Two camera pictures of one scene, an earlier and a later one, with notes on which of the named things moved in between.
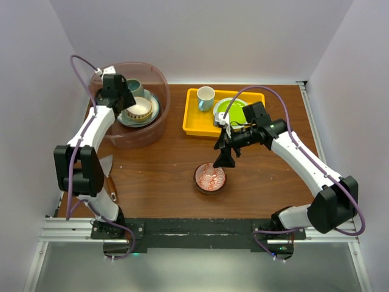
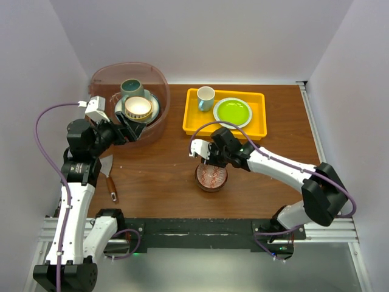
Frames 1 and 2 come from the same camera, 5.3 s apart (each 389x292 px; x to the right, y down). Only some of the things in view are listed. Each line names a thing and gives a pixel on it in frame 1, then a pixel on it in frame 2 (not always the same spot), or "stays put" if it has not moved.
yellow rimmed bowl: (139, 118) stays put
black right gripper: (225, 159) -> (212, 146)
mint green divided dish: (124, 120) stays put
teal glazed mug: (135, 87) stays put
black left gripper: (129, 100) -> (123, 133)
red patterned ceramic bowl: (208, 179) stays put
